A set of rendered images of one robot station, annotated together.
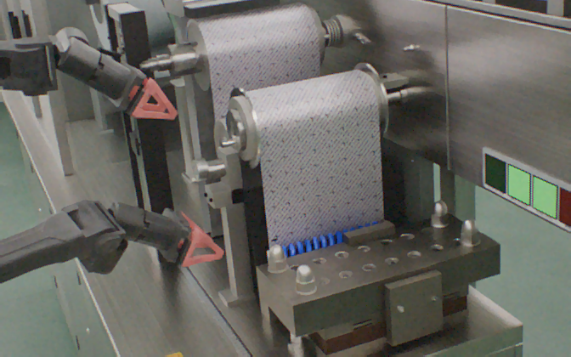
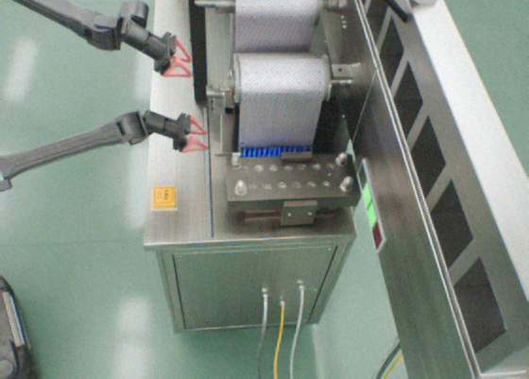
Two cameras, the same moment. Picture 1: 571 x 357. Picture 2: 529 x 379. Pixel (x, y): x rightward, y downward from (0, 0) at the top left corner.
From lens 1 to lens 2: 0.74 m
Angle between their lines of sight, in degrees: 35
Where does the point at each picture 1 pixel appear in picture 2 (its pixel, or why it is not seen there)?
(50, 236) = (102, 138)
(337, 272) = (264, 182)
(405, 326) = (290, 219)
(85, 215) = (126, 125)
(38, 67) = (107, 40)
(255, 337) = (218, 185)
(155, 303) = not seen: hidden behind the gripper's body
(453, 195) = not seen: hidden behind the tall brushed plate
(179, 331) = (183, 163)
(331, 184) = (282, 125)
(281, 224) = (247, 137)
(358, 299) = (267, 203)
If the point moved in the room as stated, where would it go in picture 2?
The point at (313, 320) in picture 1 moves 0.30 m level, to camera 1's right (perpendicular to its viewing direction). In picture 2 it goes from (239, 207) to (337, 235)
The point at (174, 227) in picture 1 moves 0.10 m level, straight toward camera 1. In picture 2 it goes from (180, 131) to (173, 159)
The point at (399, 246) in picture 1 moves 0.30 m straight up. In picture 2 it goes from (307, 174) to (323, 106)
